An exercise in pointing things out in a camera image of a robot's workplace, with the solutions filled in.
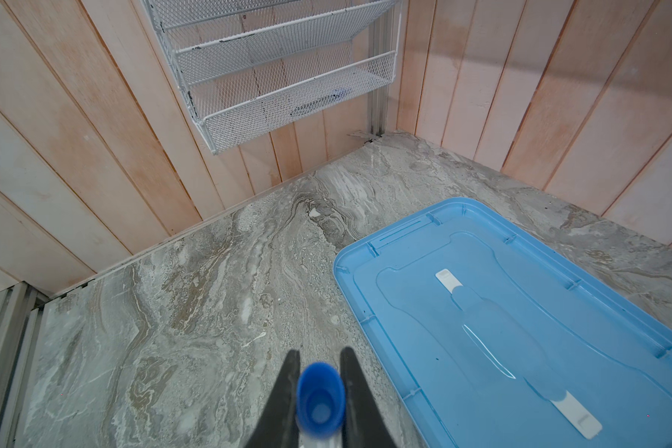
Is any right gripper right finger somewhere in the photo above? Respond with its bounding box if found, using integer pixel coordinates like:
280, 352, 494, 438
340, 346, 397, 448

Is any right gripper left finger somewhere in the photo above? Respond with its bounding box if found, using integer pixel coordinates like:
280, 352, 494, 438
246, 350, 301, 448

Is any blue capped test tube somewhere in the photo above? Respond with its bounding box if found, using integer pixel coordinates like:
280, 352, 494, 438
296, 362, 346, 448

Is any blue plastic bin lid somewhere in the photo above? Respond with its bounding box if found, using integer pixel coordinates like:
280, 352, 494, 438
333, 198, 672, 447

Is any white wire mesh shelf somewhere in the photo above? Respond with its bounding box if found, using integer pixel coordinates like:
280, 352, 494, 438
143, 1, 399, 155

